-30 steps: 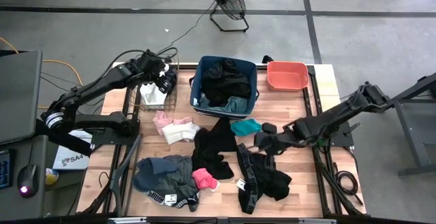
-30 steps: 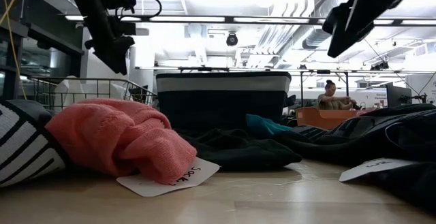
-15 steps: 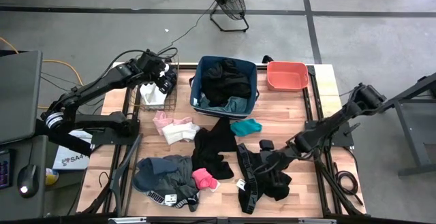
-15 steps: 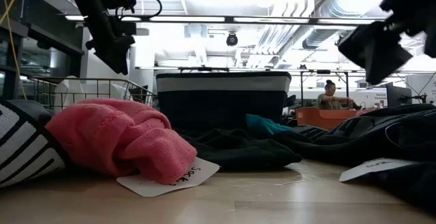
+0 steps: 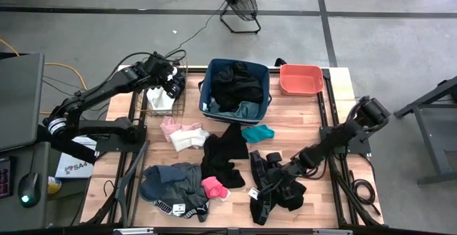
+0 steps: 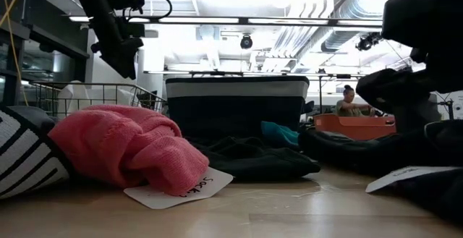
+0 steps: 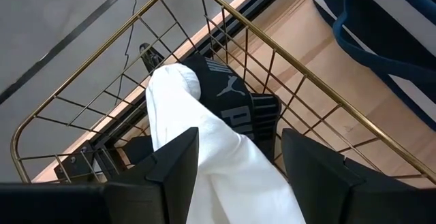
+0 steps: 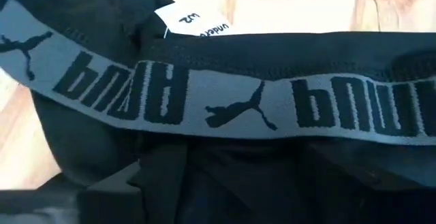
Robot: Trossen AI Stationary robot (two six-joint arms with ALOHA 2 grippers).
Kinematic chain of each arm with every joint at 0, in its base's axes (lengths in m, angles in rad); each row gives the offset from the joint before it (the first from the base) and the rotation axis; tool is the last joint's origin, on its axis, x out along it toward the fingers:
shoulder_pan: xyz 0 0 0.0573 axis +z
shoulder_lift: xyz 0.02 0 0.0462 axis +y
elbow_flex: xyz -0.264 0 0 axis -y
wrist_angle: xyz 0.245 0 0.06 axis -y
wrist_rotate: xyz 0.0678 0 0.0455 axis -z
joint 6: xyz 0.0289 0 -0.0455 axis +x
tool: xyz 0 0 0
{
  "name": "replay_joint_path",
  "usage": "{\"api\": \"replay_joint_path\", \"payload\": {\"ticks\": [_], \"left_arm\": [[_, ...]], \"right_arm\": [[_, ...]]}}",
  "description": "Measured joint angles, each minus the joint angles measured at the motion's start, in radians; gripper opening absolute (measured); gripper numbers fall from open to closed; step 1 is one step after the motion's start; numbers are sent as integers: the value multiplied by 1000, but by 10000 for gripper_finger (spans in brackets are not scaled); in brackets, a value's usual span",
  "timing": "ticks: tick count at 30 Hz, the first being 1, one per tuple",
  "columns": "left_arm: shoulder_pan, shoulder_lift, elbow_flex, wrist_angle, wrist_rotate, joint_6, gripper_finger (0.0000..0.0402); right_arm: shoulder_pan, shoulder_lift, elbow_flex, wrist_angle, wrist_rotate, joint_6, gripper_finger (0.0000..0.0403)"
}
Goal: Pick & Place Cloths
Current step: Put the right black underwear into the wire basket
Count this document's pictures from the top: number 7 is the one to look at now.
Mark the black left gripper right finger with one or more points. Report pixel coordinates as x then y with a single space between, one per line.
323 190

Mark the blue fabric storage bin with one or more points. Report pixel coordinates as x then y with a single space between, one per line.
391 30

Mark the white garment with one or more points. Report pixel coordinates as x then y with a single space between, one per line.
211 149

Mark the black clamp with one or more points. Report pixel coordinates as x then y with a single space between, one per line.
151 59

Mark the black Puma briefs striped waistband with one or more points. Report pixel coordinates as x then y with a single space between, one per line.
231 91

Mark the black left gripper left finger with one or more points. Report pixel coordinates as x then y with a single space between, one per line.
167 190

